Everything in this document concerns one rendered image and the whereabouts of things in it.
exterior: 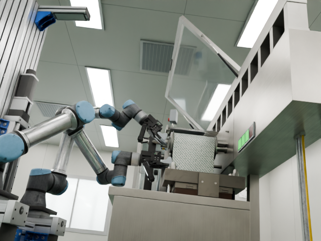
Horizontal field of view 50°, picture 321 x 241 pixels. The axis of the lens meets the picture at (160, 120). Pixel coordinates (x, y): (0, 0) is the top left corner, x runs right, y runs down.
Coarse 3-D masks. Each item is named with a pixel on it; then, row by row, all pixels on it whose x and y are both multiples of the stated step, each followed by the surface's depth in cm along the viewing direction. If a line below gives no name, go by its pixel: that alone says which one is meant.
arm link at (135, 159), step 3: (132, 153) 187; (135, 153) 188; (138, 153) 188; (132, 156) 186; (135, 156) 186; (138, 156) 186; (132, 159) 186; (135, 159) 186; (138, 159) 186; (132, 162) 186; (135, 162) 186; (138, 162) 186; (132, 165) 188; (135, 165) 188
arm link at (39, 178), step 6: (36, 168) 200; (42, 168) 200; (30, 174) 200; (36, 174) 198; (42, 174) 199; (48, 174) 202; (30, 180) 197; (36, 180) 197; (42, 180) 198; (48, 180) 202; (54, 180) 206; (30, 186) 195; (36, 186) 195; (42, 186) 197; (48, 186) 202
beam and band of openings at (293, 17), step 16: (288, 0) 132; (304, 0) 133; (272, 16) 147; (288, 16) 130; (304, 16) 130; (272, 32) 145; (256, 48) 166; (272, 48) 143; (256, 64) 174; (240, 80) 190; (240, 96) 186; (224, 112) 231; (208, 128) 275
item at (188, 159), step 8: (176, 152) 192; (184, 152) 193; (192, 152) 193; (200, 152) 193; (208, 152) 194; (176, 160) 191; (184, 160) 191; (192, 160) 191; (200, 160) 192; (208, 160) 192; (176, 168) 189; (184, 168) 189; (192, 168) 190; (200, 168) 190; (208, 168) 190
